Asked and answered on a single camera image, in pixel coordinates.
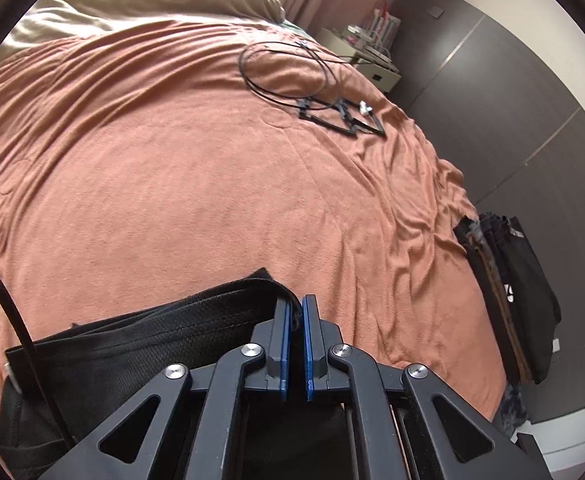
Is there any black braided cable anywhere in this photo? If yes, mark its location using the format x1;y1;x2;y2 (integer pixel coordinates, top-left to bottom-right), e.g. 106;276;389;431
0;244;77;449

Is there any beige duvet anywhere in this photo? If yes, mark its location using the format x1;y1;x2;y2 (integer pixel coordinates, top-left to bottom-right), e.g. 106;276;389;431
0;0;285;58

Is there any stack of folded black clothes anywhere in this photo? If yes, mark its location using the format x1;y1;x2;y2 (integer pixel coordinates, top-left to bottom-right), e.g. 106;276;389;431
454;212;562;386

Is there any black coiled cable on bed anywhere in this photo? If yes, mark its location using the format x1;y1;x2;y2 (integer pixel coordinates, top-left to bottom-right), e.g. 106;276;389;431
239;39;389;140

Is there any black sleeveless shirt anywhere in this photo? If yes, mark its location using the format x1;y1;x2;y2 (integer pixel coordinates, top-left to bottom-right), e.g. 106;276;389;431
0;266;353;480

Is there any white bedside table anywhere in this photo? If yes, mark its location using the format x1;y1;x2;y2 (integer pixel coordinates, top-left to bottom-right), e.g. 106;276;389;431
316;28;401;93

